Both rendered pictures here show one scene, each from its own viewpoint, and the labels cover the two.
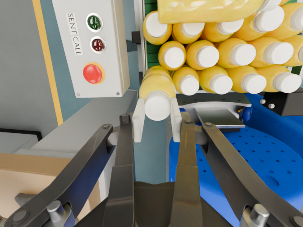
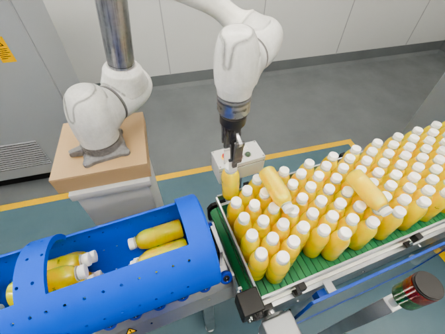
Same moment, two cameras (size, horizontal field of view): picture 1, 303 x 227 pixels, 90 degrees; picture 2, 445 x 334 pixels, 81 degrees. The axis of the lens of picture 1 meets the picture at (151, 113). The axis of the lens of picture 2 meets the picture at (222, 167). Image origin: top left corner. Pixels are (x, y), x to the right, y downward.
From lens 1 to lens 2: 0.77 m
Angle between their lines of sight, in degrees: 50
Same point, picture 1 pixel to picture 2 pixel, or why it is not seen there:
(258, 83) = (253, 234)
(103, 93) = (218, 161)
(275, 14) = (285, 222)
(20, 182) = (134, 131)
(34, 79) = (165, 162)
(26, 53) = (187, 157)
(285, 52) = (274, 238)
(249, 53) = (265, 221)
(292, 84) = (261, 253)
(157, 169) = not seen: outside the picture
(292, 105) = (247, 296)
